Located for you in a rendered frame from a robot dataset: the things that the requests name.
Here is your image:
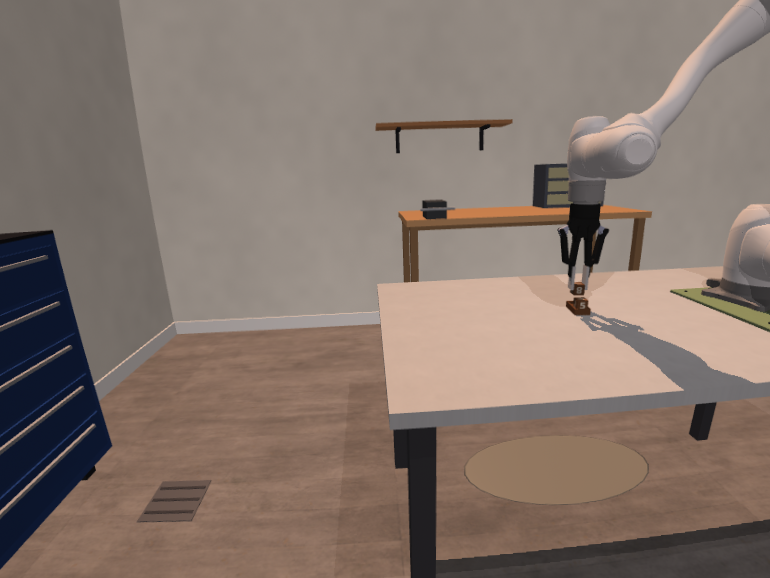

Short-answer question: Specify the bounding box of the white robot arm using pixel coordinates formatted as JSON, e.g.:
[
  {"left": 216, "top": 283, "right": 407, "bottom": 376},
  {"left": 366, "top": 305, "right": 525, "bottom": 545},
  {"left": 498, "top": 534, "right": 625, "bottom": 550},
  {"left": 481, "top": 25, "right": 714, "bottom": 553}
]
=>
[{"left": 567, "top": 0, "right": 770, "bottom": 312}]

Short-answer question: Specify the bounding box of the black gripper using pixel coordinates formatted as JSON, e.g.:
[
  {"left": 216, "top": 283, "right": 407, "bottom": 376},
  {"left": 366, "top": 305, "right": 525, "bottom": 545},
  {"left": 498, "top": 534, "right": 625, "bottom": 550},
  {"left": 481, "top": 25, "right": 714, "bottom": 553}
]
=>
[{"left": 557, "top": 203, "right": 609, "bottom": 290}]

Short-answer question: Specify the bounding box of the brown rectangular tray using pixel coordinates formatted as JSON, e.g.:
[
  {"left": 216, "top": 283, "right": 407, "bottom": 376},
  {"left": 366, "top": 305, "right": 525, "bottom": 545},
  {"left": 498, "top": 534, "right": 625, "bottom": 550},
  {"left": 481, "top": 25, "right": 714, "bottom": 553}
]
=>
[{"left": 566, "top": 301, "right": 591, "bottom": 315}]

